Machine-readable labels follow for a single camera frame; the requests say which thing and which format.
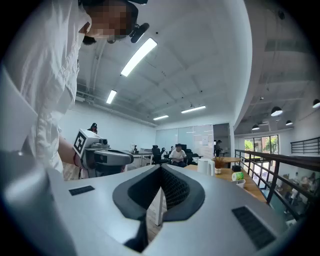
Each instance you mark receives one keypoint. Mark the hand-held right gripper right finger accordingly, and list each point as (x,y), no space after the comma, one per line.
(215,225)

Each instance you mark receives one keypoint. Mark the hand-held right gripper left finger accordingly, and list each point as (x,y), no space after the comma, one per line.
(95,207)

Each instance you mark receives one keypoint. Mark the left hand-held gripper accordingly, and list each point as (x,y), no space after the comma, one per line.
(80,145)

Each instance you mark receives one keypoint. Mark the white electric kettle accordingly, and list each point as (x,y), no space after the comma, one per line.
(203,167)

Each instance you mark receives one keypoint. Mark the person's left forearm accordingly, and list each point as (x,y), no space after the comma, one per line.
(66,152)

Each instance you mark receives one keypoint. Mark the white office desk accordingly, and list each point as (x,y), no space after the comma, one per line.
(140,153)

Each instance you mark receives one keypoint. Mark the black office chair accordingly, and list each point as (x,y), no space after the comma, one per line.
(191,156)
(158,155)

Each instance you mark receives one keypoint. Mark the red wrist band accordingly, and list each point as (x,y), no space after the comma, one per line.
(75,158)

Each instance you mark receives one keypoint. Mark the white plastic container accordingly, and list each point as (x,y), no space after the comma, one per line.
(240,183)

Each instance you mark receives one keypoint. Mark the green paper roll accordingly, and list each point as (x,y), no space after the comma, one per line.
(237,176)

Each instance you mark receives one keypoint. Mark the white ceiling strip light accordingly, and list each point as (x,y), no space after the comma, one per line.
(160,117)
(111,96)
(193,109)
(138,57)

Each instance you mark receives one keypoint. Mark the dried plant in white pot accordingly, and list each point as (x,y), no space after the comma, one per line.
(218,165)

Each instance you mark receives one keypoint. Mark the black box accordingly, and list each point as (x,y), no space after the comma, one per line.
(236,168)

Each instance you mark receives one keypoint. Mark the black computer monitor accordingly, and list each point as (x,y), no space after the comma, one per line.
(183,147)

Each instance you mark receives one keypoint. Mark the black metal railing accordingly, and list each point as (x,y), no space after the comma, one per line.
(275,162)

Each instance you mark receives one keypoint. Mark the large glass window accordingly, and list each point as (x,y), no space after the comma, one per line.
(261,144)

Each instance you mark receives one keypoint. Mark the black pendant lamp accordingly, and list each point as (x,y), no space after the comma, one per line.
(289,123)
(276,111)
(255,127)
(316,103)

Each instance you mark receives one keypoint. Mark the person's white shirt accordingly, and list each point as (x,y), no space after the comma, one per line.
(47,75)

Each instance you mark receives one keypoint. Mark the black balcony railing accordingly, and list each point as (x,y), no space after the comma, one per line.
(305,145)

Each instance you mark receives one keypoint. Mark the person's head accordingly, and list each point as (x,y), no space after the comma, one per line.
(107,22)

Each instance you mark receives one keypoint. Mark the black head-worn camera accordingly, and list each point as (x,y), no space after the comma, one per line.
(139,32)

